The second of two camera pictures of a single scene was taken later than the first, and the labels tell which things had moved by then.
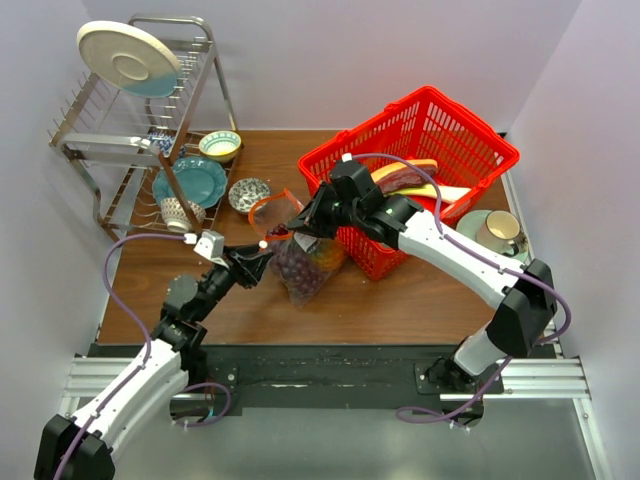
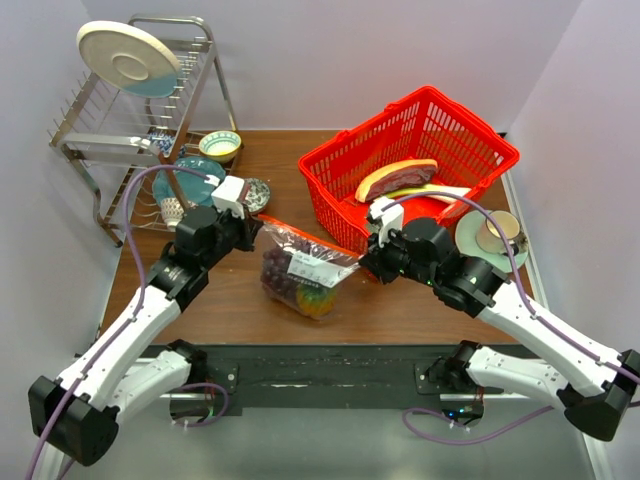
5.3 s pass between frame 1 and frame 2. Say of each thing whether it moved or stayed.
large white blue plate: stayed
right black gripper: moved
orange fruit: moved
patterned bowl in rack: stayed
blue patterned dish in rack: stayed
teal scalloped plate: stayed
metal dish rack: stayed
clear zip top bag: moved
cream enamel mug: stayed
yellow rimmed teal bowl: stayed
